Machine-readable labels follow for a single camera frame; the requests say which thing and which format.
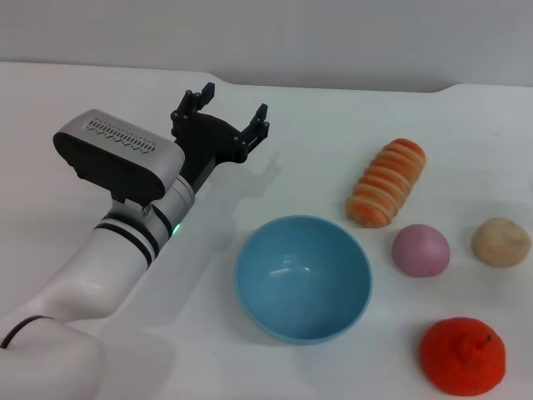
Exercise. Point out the blue bowl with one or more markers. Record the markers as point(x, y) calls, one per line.
point(304, 279)

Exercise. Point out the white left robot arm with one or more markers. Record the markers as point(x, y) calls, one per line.
point(83, 271)

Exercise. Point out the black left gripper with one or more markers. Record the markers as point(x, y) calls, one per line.
point(212, 137)

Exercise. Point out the red orange tangerine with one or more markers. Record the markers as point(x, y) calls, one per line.
point(462, 358)

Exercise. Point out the beige round bun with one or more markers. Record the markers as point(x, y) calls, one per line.
point(499, 241)

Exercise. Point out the orange striped bread roll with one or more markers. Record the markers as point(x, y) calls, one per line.
point(387, 183)

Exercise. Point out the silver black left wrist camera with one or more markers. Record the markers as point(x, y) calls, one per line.
point(121, 158)

